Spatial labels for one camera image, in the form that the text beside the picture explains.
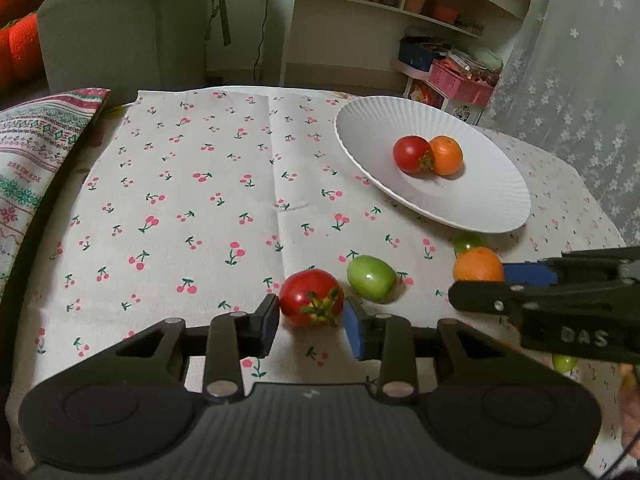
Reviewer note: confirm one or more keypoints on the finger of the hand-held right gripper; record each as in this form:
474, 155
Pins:
480, 296
530, 274

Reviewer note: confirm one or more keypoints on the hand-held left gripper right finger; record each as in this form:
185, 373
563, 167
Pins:
354, 331

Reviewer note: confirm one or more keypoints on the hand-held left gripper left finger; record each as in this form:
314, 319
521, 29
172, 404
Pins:
270, 327

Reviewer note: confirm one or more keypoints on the orange tomato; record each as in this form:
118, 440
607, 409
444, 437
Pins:
447, 155
477, 265

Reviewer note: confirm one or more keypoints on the red tomato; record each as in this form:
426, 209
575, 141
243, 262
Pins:
305, 297
410, 152

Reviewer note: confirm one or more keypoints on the dark green tomato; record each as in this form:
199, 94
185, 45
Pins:
467, 244

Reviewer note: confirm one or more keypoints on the light green tomato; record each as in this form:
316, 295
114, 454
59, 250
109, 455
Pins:
370, 277

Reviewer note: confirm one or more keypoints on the white ribbed plate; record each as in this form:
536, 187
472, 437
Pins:
475, 195

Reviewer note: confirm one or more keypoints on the person's right hand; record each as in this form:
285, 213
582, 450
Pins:
631, 410

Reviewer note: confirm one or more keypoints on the cherry print tablecloth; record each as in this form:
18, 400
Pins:
200, 210

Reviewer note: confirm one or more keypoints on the white lace curtain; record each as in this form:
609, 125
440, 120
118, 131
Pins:
585, 85

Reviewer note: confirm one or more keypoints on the pink plastic basket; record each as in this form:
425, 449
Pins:
457, 82

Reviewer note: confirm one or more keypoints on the white storage box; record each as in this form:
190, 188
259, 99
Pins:
425, 95

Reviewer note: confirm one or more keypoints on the pale green bundle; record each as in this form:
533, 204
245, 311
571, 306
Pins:
482, 60

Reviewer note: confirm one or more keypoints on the blue box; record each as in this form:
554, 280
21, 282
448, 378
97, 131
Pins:
417, 55

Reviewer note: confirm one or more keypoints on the patterned cushion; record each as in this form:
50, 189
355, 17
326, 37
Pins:
35, 160

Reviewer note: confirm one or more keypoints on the white shelf unit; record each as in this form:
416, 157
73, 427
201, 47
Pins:
340, 25

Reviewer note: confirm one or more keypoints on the grey armchair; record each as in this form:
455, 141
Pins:
125, 35

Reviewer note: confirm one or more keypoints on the orange-red plush cushion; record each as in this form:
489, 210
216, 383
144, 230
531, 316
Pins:
20, 45

